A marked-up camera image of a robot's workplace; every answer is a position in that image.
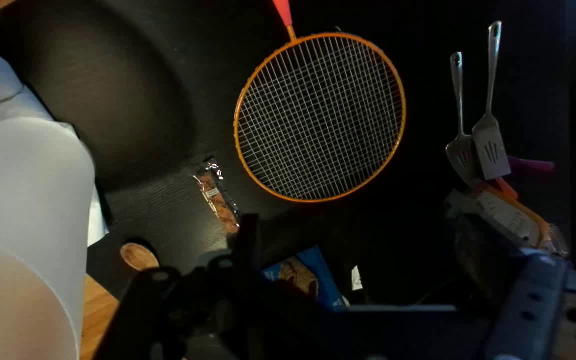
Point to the small shiny snack packet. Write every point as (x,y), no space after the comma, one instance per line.
(217,197)

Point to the clear plastic food container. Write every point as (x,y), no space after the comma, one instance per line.
(509,217)

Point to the white paper sheet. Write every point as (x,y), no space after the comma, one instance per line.
(0,86)

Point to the wooden spoon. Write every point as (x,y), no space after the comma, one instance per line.
(138,256)

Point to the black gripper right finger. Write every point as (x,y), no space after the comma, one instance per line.
(524,307)

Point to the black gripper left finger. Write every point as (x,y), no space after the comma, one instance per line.
(144,312)

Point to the translucent white plastic pitcher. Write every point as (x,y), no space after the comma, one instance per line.
(21,233)

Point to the blue snack box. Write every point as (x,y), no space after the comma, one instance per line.
(308,272)

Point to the slotted metal spatula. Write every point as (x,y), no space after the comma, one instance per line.
(463,150)

